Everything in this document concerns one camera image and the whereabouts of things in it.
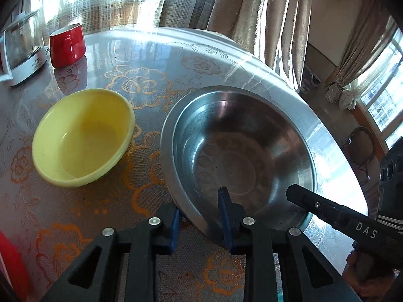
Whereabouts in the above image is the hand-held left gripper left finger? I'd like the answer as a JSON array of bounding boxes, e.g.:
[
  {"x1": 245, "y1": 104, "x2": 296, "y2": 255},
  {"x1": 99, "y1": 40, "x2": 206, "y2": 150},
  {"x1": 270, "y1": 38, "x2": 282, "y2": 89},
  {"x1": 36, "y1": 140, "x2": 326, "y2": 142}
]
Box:
[{"x1": 41, "y1": 203, "x2": 181, "y2": 302}]

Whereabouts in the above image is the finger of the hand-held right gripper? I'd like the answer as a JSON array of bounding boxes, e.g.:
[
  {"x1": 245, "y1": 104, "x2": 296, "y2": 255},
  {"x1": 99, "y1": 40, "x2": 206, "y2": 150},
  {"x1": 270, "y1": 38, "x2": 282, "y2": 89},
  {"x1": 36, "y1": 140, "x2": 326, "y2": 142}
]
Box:
[{"x1": 286, "y1": 184, "x2": 350, "y2": 230}]

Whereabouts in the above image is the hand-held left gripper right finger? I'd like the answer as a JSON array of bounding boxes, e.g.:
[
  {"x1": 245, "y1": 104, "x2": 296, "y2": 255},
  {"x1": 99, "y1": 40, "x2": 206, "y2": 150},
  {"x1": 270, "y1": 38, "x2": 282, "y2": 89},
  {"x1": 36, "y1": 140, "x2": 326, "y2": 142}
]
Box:
[{"x1": 218, "y1": 186, "x2": 362, "y2": 302}]

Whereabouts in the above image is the stainless steel bowl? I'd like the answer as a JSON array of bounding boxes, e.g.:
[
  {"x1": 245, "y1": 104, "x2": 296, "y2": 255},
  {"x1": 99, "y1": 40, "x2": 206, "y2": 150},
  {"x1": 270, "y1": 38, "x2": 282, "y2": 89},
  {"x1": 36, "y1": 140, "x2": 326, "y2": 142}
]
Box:
[{"x1": 160, "y1": 86, "x2": 318, "y2": 249}]

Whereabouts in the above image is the yellow plastic bowl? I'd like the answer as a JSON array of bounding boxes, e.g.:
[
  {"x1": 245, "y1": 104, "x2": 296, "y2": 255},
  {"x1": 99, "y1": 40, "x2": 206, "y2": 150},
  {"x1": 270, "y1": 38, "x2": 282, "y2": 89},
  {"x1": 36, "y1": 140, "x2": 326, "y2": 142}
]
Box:
[{"x1": 32, "y1": 89, "x2": 136, "y2": 187}]

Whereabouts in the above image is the red plastic bowl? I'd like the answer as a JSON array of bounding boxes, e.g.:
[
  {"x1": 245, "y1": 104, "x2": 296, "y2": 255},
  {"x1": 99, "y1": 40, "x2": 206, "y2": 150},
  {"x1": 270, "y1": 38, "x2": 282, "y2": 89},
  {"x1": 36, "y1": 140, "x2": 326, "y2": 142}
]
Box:
[{"x1": 0, "y1": 231, "x2": 31, "y2": 302}]

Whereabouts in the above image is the person's right hand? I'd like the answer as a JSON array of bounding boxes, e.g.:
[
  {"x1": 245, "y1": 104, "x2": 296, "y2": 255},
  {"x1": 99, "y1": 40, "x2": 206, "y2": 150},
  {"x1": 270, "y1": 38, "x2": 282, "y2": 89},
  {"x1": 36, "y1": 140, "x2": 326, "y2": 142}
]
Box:
[{"x1": 342, "y1": 248, "x2": 398, "y2": 294}]

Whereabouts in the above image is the wicker back chair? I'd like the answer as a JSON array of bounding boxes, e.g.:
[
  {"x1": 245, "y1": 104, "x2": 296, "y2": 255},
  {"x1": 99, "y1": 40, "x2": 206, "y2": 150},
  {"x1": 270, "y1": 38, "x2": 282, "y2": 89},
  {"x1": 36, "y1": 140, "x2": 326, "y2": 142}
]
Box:
[{"x1": 342, "y1": 127, "x2": 377, "y2": 186}]

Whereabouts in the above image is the side window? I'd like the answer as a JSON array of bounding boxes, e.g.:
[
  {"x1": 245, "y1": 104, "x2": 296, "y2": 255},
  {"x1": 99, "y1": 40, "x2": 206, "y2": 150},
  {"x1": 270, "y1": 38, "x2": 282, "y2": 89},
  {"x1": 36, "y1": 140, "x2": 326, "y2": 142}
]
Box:
[{"x1": 359, "y1": 31, "x2": 403, "y2": 152}]

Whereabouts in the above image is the grey bag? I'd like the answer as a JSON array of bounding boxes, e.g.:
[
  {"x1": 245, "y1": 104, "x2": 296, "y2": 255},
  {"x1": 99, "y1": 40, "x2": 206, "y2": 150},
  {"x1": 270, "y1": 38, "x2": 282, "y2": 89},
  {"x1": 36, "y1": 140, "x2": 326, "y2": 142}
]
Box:
[{"x1": 301, "y1": 68, "x2": 322, "y2": 94}]

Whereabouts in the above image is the tied beige curtain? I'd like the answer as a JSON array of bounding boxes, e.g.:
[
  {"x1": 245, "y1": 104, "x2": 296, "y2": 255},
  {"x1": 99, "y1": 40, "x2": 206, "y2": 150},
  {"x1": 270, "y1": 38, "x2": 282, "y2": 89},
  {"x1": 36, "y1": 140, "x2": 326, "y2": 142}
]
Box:
[{"x1": 326, "y1": 6, "x2": 398, "y2": 111}]

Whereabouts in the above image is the red mug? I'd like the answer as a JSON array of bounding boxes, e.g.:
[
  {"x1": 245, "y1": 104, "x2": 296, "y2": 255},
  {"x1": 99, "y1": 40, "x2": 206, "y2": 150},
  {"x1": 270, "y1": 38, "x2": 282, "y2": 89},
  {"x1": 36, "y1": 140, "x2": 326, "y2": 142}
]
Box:
[{"x1": 50, "y1": 23, "x2": 86, "y2": 68}]

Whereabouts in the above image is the sheer white curtain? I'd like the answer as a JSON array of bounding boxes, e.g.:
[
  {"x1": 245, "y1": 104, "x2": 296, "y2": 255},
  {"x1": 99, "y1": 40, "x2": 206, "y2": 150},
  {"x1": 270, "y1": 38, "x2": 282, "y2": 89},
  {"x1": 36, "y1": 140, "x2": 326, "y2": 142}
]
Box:
[{"x1": 41, "y1": 0, "x2": 221, "y2": 36}]

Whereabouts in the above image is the glass electric kettle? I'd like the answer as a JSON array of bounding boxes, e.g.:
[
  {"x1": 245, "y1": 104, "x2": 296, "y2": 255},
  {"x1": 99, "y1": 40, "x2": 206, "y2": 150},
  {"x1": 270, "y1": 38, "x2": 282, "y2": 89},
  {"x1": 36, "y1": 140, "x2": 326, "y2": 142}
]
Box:
[{"x1": 0, "y1": 9, "x2": 50, "y2": 87}]

